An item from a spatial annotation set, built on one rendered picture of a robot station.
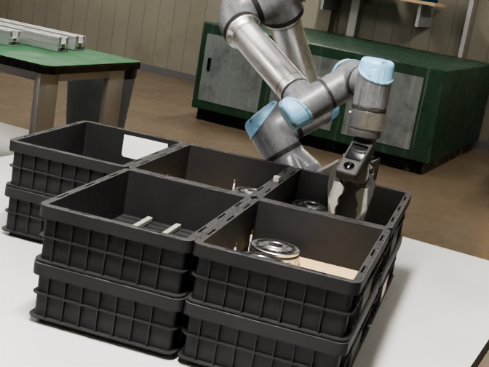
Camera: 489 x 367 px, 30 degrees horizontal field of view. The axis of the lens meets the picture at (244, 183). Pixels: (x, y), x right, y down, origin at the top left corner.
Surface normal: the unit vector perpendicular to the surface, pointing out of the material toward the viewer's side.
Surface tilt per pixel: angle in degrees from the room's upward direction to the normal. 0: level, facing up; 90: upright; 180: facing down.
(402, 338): 0
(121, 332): 90
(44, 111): 90
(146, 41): 90
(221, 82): 90
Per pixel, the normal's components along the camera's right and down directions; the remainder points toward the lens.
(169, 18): -0.43, 0.14
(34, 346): 0.16, -0.96
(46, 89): 0.89, 0.24
